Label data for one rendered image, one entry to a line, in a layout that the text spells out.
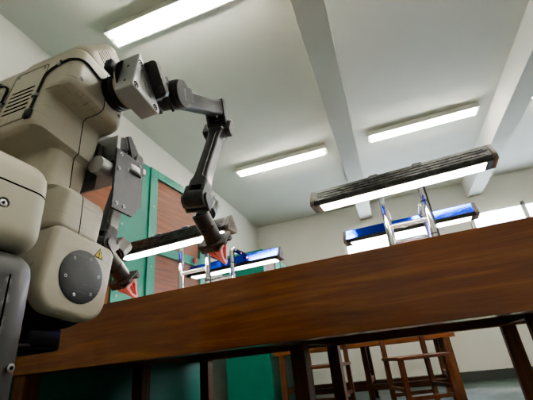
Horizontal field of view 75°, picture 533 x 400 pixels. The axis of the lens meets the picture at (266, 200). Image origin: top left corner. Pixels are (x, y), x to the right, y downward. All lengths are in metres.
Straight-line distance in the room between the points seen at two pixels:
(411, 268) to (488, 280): 0.15
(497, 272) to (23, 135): 1.04
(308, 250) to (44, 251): 6.07
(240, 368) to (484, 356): 3.67
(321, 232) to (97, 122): 5.95
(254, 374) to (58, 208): 3.61
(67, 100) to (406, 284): 0.87
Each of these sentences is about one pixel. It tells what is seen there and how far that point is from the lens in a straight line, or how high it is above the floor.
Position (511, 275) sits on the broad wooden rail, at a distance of 0.90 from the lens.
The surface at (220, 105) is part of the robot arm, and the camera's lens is 1.34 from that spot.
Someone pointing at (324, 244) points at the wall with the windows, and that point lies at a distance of 6.60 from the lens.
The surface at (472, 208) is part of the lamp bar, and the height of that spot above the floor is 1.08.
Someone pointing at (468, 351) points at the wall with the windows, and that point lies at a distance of 6.33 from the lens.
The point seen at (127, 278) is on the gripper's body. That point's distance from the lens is 1.40.
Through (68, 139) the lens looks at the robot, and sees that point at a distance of 0.90.
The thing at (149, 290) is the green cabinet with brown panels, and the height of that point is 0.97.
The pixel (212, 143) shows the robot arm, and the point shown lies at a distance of 1.26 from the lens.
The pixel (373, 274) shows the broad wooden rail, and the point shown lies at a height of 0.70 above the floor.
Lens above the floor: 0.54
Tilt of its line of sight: 25 degrees up
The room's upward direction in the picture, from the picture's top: 6 degrees counter-clockwise
